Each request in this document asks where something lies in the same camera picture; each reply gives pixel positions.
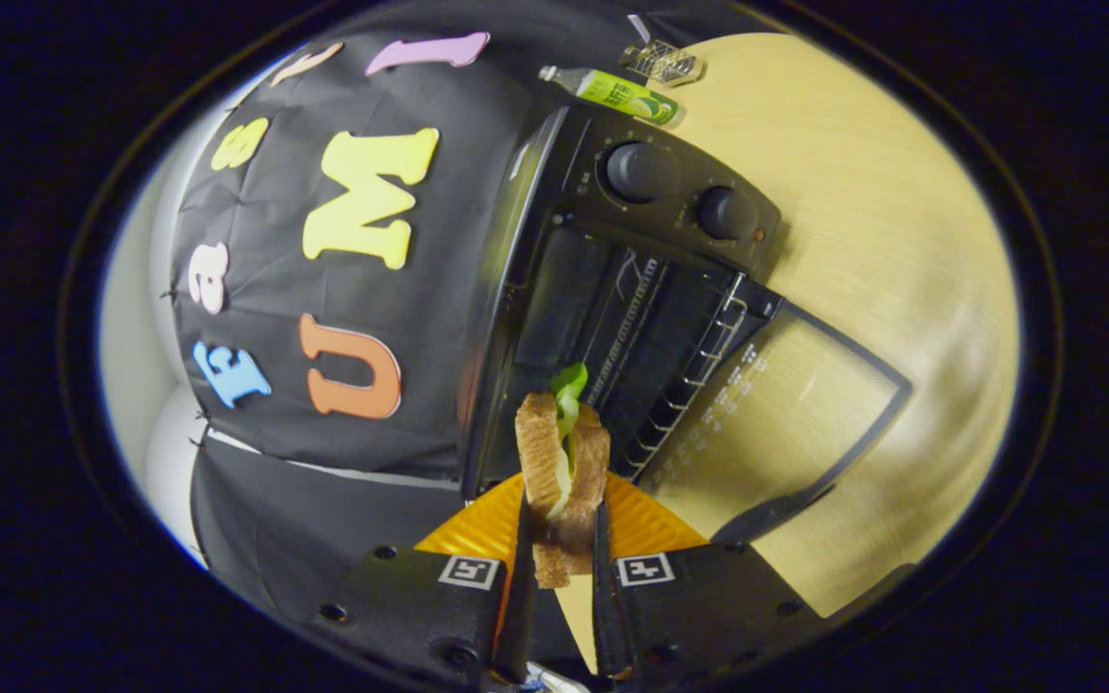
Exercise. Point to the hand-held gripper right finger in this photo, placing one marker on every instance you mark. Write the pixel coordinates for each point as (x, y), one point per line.
(605, 616)

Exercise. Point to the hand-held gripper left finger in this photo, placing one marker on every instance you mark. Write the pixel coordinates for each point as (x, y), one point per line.
(521, 616)

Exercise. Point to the toasted sandwich with lettuce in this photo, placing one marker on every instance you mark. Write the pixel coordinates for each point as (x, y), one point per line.
(540, 452)

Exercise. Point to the black toaster oven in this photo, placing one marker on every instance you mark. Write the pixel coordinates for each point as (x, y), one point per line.
(660, 192)

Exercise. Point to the green label plastic bottle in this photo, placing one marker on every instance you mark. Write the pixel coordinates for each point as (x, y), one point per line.
(622, 96)

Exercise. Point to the metal spoon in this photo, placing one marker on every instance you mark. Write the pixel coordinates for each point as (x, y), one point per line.
(639, 29)

